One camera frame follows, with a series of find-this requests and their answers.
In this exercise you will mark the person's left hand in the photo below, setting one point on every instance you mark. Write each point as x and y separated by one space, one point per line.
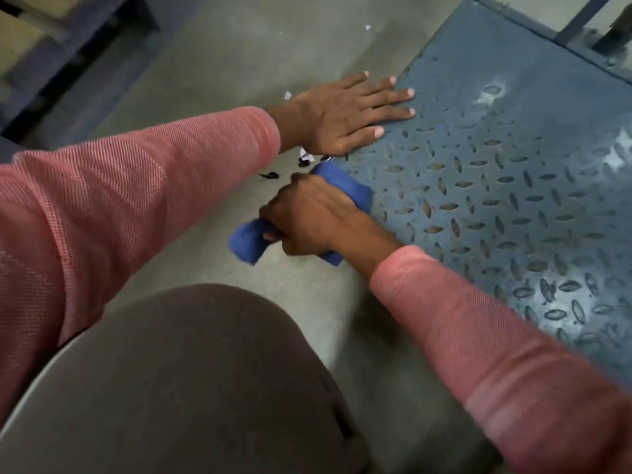
340 120

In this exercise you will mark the person's right hand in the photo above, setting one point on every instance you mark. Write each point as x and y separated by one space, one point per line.
316 219

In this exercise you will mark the blue cleaning cloth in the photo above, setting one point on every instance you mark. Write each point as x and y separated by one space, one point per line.
249 241

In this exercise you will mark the person's right forearm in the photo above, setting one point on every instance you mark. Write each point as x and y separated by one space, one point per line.
494 350

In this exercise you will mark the person's left forearm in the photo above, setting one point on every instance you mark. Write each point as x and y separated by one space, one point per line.
123 217

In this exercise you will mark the person's dark brown trousers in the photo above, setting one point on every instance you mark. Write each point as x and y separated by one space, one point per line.
173 389

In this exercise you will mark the scattered white paper scraps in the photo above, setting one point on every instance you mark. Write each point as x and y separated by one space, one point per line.
306 156

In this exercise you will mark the blue wooden pallet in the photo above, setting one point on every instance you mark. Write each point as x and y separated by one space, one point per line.
74 69

